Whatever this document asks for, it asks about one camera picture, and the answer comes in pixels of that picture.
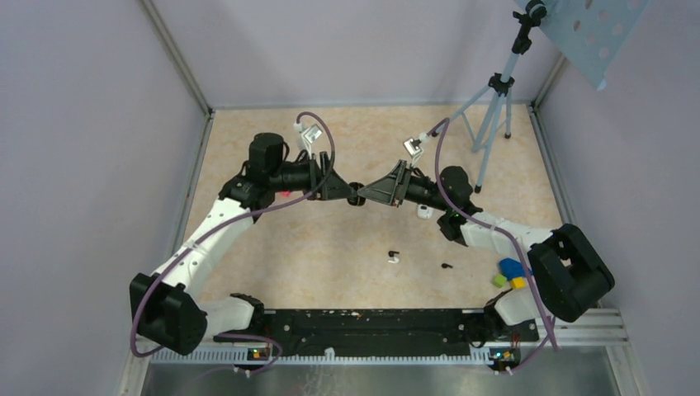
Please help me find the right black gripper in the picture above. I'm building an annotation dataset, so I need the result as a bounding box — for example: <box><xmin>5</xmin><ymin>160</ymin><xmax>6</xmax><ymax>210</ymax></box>
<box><xmin>357</xmin><ymin>160</ymin><xmax>451</xmax><ymax>212</ymax></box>

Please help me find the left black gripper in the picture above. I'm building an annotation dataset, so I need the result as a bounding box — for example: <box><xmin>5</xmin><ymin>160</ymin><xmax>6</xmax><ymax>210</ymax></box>
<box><xmin>269</xmin><ymin>151</ymin><xmax>357</xmax><ymax>200</ymax></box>

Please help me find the black round charging case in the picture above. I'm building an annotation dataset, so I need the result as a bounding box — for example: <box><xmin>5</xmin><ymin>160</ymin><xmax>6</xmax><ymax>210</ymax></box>
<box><xmin>347</xmin><ymin>181</ymin><xmax>366</xmax><ymax>207</ymax></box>

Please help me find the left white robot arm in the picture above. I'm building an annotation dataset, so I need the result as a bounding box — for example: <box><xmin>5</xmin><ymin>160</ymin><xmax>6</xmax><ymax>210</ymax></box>
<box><xmin>130</xmin><ymin>133</ymin><xmax>353</xmax><ymax>357</ymax></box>

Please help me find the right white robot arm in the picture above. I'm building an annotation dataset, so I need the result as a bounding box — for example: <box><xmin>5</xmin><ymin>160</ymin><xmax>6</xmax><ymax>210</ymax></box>
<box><xmin>357</xmin><ymin>161</ymin><xmax>616</xmax><ymax>340</ymax></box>

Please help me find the white charging case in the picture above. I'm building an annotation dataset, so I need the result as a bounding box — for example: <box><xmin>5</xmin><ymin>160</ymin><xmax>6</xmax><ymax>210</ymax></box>
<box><xmin>416</xmin><ymin>204</ymin><xmax>434</xmax><ymax>219</ymax></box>

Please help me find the black and white earbud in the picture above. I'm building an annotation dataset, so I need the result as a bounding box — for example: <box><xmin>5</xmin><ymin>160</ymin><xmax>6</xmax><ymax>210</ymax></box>
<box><xmin>388</xmin><ymin>251</ymin><xmax>400</xmax><ymax>264</ymax></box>

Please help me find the grey tripod stand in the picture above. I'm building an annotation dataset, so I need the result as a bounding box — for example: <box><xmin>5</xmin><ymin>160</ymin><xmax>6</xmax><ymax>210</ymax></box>
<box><xmin>451</xmin><ymin>0</ymin><xmax>548</xmax><ymax>193</ymax></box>

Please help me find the green cube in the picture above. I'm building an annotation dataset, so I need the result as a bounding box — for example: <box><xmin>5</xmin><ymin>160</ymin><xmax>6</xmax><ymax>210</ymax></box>
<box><xmin>491</xmin><ymin>274</ymin><xmax>508</xmax><ymax>289</ymax></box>

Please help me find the blue block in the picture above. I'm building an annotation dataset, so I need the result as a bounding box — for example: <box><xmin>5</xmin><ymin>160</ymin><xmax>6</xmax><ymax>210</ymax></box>
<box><xmin>498</xmin><ymin>258</ymin><xmax>526</xmax><ymax>281</ymax></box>

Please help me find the yellow cube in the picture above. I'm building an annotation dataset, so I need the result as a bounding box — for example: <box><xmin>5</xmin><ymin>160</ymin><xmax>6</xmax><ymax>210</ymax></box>
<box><xmin>509</xmin><ymin>276</ymin><xmax>528</xmax><ymax>290</ymax></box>

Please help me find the perforated blue metal plate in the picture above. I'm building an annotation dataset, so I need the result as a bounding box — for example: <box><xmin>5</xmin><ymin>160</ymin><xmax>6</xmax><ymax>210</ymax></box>
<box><xmin>515</xmin><ymin>0</ymin><xmax>650</xmax><ymax>91</ymax></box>

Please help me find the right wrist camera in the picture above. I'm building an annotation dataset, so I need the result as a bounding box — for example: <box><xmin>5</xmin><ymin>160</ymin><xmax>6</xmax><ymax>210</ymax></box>
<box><xmin>403</xmin><ymin>133</ymin><xmax>429</xmax><ymax>167</ymax></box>

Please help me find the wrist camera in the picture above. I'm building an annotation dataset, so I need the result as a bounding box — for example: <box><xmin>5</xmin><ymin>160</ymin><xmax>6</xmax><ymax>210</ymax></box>
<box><xmin>403</xmin><ymin>133</ymin><xmax>429</xmax><ymax>167</ymax></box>
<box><xmin>293</xmin><ymin>122</ymin><xmax>324</xmax><ymax>156</ymax></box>

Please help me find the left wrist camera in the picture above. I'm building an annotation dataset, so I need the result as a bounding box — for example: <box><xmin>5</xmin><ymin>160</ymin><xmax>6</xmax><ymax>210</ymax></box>
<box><xmin>293</xmin><ymin>122</ymin><xmax>324</xmax><ymax>156</ymax></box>

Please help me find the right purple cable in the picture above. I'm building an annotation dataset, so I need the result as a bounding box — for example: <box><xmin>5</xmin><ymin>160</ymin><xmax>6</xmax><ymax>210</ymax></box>
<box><xmin>432</xmin><ymin>117</ymin><xmax>560</xmax><ymax>375</ymax></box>

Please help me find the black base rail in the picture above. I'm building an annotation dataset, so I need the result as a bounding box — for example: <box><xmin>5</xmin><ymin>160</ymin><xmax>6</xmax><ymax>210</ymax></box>
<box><xmin>245</xmin><ymin>309</ymin><xmax>540</xmax><ymax>357</ymax></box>

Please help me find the white comb cable duct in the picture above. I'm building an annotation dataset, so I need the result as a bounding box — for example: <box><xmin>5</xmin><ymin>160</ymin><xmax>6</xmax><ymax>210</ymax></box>
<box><xmin>150</xmin><ymin>346</ymin><xmax>493</xmax><ymax>365</ymax></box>

